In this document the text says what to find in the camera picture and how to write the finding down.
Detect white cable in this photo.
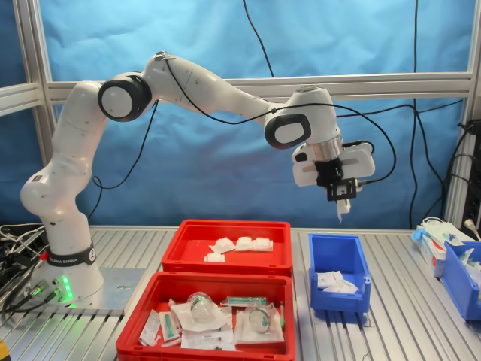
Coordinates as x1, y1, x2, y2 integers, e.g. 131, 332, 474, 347
0, 224, 44, 242

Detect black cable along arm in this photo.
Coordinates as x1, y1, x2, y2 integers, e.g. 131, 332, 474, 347
88, 52, 398, 220

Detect white medical supplies box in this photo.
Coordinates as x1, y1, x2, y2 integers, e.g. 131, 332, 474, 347
416, 225, 448, 278

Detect blue fabric backdrop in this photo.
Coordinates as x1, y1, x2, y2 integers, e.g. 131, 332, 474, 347
0, 0, 475, 230

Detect black cable with metal plug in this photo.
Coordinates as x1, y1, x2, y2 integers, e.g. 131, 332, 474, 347
0, 280, 50, 313

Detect clear wrapped medical packs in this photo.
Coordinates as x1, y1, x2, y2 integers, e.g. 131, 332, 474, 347
456, 247, 481, 294

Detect flat pouch with black print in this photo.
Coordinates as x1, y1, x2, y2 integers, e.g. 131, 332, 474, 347
180, 329, 237, 351

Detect green syringe pack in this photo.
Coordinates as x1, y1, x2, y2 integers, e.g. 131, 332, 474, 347
220, 296, 268, 306

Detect black hanging cable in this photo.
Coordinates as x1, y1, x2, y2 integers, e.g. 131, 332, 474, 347
242, 0, 275, 78
408, 0, 448, 229

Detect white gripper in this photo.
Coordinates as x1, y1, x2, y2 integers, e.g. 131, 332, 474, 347
292, 144, 377, 188

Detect blue storage bin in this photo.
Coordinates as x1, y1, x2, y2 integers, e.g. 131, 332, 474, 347
307, 232, 372, 315

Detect red crate with medical supplies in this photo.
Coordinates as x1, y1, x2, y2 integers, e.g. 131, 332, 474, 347
115, 271, 298, 361

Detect black sagging cable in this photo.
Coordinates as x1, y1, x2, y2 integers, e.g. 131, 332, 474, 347
356, 98, 467, 118

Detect blue bin with wrapped packs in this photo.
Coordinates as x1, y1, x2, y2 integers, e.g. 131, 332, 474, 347
440, 240, 481, 321

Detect red crate holding bandages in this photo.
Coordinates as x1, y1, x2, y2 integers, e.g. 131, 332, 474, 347
161, 219, 293, 278

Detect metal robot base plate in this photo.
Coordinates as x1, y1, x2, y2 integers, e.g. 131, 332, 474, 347
37, 267, 146, 317

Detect green printed white pouch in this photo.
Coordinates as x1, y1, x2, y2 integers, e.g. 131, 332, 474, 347
158, 311, 183, 343

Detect bagged clear oxygen mask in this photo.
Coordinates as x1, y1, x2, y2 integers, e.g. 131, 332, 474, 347
171, 291, 232, 334
234, 303, 286, 345

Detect aluminium profile frame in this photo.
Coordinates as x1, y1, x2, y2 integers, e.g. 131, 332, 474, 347
0, 0, 481, 230

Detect plain white pouch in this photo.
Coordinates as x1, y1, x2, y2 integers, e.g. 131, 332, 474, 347
138, 310, 161, 346

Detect pile of blue face masks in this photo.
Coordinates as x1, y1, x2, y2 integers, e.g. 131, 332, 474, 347
411, 217, 461, 247

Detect black equipment rack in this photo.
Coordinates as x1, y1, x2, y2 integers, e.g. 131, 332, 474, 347
464, 119, 481, 241

